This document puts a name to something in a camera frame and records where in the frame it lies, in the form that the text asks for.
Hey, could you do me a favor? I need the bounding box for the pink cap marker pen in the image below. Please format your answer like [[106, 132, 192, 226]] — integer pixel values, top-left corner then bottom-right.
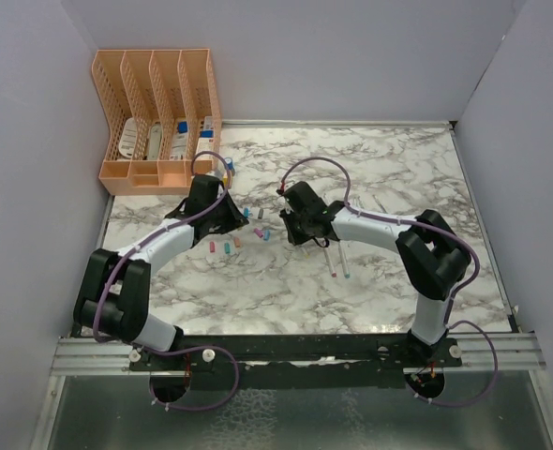
[[323, 247, 337, 278]]

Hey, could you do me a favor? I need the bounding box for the teal cap marker pen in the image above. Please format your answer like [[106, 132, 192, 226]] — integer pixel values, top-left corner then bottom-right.
[[337, 242, 351, 279]]

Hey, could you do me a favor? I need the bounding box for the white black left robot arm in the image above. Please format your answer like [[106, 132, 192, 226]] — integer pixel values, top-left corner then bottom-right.
[[73, 174, 248, 370]]

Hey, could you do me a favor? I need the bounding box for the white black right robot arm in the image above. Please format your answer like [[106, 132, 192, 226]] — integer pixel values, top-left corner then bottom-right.
[[277, 182, 479, 367]]

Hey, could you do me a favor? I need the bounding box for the blue white small bottle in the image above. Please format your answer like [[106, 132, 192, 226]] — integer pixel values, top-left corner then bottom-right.
[[225, 157, 234, 172]]

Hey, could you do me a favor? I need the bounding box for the red white box in organizer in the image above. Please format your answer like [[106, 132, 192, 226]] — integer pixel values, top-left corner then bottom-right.
[[195, 115, 215, 155]]

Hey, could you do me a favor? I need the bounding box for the blue white box in organizer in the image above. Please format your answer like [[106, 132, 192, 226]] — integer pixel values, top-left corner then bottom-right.
[[169, 121, 188, 160]]

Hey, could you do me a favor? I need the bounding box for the white device in organizer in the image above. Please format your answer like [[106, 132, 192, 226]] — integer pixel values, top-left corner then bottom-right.
[[144, 123, 163, 160]]

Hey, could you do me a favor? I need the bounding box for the white paper card in organizer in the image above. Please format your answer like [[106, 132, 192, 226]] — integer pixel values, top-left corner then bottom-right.
[[117, 117, 138, 160]]

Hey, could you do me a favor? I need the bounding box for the peach plastic file organizer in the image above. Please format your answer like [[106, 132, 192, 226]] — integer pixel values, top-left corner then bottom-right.
[[92, 49, 222, 196]]

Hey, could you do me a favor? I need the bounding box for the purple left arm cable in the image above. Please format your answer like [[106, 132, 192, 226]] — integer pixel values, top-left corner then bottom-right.
[[92, 151, 243, 413]]

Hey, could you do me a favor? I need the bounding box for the black metal base rail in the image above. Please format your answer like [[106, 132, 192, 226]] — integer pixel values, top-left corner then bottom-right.
[[125, 333, 461, 392]]

